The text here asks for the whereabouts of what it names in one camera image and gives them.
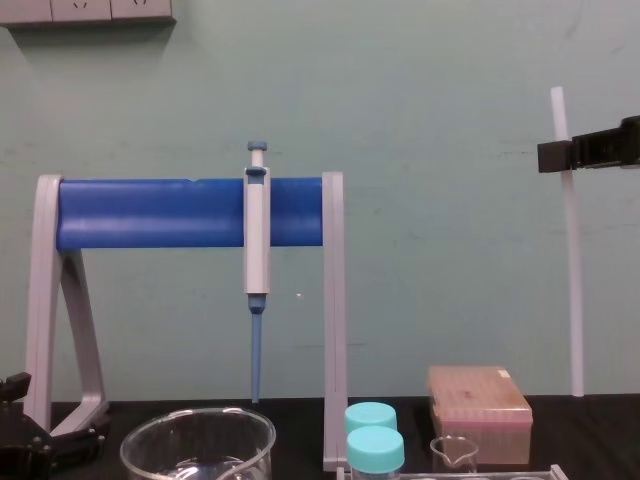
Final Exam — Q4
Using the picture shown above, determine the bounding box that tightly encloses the large glass beaker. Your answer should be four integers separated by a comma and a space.
119, 405, 278, 480

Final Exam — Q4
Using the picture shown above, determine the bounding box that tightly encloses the clear plastic rack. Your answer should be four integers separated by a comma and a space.
336, 463, 569, 480

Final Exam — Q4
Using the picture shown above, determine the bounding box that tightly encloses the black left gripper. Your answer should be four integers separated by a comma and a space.
0, 371, 112, 480

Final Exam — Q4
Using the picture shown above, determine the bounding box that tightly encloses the grey pipette stand blue bar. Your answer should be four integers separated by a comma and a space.
23, 171, 349, 472

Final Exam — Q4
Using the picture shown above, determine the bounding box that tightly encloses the white stirring rod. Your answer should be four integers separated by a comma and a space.
549, 86, 587, 400

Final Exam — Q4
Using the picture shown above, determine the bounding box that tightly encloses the small glass beaker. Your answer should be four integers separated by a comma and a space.
429, 435, 482, 474

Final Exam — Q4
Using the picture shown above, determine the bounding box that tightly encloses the pink pipette tip box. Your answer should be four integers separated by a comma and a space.
426, 364, 534, 465

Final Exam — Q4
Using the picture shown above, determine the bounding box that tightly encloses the white wall socket strip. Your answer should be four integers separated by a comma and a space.
0, 0, 179, 27

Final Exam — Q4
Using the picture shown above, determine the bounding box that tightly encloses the bottle with teal cap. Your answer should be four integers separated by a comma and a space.
345, 425, 407, 480
343, 401, 399, 434

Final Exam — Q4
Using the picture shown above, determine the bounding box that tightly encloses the white and blue pipette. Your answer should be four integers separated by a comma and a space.
242, 140, 274, 404

